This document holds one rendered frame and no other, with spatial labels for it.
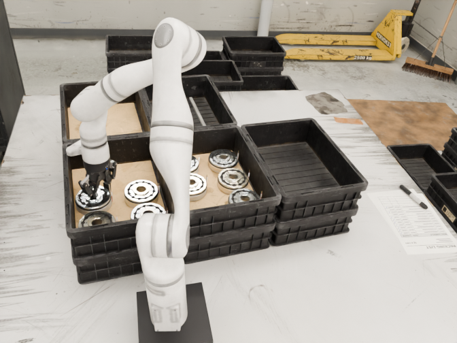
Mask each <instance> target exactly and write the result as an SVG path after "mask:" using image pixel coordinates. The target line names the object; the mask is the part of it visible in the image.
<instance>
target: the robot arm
mask: <svg viewBox="0 0 457 343"><path fill-rule="evenodd" d="M206 50H207V45H206V41H205V39H204V38H203V36H202V35H201V34H200V33H198V32H197V31H195V30H194V29H192V28H191V27H189V26H188V25H186V24H185V23H183V22H182V21H180V20H178V19H175V18H166V19H163V20H162V21H161V22H160V23H159V24H158V26H157V28H156V29H155V32H154V35H153V39H152V59H150V60H147V61H141V62H137V63H131V64H128V65H124V66H122V67H119V68H117V69H116V70H114V71H113V72H111V73H109V74H108V75H106V76H105V77H104V78H102V79H101V80H100V81H99V82H98V83H97V84H96V85H95V86H88V87H86V88H85V89H84V90H83V91H82V92H81V93H80V94H79V95H78V96H77V97H75V98H74V100H73V101H72V102H71V106H70V110H71V113H72V115H73V117H74V118H75V119H77V120H78V121H81V122H82V123H81V125H80V140H79V141H78V142H76V143H74V144H72V145H71V146H69V147H68V148H67V149H66V152H67V155H68V156H70V157H72V156H75V155H79V154H81V155H82V159H83V164H84V169H85V170H86V177H85V179H83V181H81V180H80V181H79V182H78V184H79V185H80V188H81V189H82V191H83V193H84V194H86V195H88V196H89V197H90V198H91V199H94V198H96V197H98V193H97V190H98V188H99V185H100V181H102V180H103V181H104V182H103V187H105V188H106V189H107V190H108V191H109V192H110V193H111V183H112V179H113V180H114V179H115V177H116V168H117V162H115V161H113V160H111V159H110V155H109V146H108V143H107V133H106V128H105V127H106V122H107V111H108V109H110V108H111V107H112V106H113V105H115V104H116V103H118V102H120V101H122V100H123V99H126V98H127V97H129V96H130V95H132V94H133V93H136V92H137V91H139V90H141V89H143V88H145V87H147V86H149V85H151V84H153V98H152V122H151V129H150V154H151V156H152V159H153V161H154V162H155V164H156V166H157V168H158V170H159V172H160V173H161V175H162V176H163V178H164V180H165V182H166V183H167V186H168V188H169V190H170V193H171V196H172V198H173V204H174V210H175V213H174V214H159V213H145V214H143V215H141V217H140V218H139V220H138V222H137V227H136V231H135V233H136V244H137V250H138V253H139V258H140V261H141V267H142V271H143V274H144V278H145V284H146V292H147V296H148V305H149V309H150V317H151V321H152V324H153V325H154V329H155V331H180V329H181V326H182V325H183V324H184V322H185V321H186V318H187V314H188V311H187V301H186V281H185V267H184V260H183V257H185V256H186V253H187V252H188V246H189V239H190V169H191V160H192V145H193V131H194V127H193V119H192V114H191V112H190V108H189V105H188V102H187V100H186V96H185V94H184V90H183V87H182V77H181V73H182V72H185V71H188V70H190V69H192V68H194V67H196V66H197V65H198V64H199V63H200V62H201V61H202V60H203V58H204V56H205V53H206ZM111 172H112V174H111ZM92 188H94V190H93V189H92Z"/></svg>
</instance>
